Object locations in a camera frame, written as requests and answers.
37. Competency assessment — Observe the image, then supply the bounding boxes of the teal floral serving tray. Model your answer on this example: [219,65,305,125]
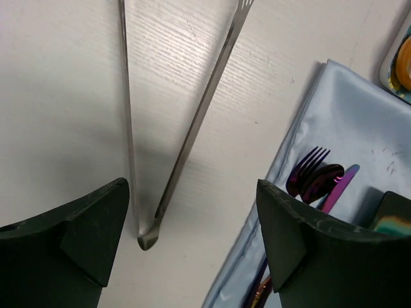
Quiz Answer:
[379,15,410,104]

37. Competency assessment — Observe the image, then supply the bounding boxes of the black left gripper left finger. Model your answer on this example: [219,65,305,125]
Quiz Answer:
[1,178,130,307]

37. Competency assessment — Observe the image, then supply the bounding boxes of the iridescent purple spoon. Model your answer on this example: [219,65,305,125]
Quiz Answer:
[300,164,345,204]

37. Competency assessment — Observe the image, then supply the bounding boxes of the iridescent purple fork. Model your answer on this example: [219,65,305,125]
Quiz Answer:
[286,146,331,197]

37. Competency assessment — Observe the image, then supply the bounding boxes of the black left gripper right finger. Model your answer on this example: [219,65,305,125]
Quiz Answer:
[256,180,410,307]

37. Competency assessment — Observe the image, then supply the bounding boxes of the light blue cloth placemat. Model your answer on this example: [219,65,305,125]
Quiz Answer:
[204,60,410,307]

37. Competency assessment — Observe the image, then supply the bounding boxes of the stainless steel serving tongs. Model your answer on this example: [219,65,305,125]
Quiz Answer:
[118,1,254,251]

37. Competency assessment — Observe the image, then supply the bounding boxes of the iridescent purple knife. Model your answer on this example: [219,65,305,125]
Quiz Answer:
[316,164,360,214]

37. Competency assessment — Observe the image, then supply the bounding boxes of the round sesame burger bun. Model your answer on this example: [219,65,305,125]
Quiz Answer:
[396,37,410,91]

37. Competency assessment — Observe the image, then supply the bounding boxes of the square green glazed plate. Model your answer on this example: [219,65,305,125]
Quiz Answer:
[369,191,410,237]

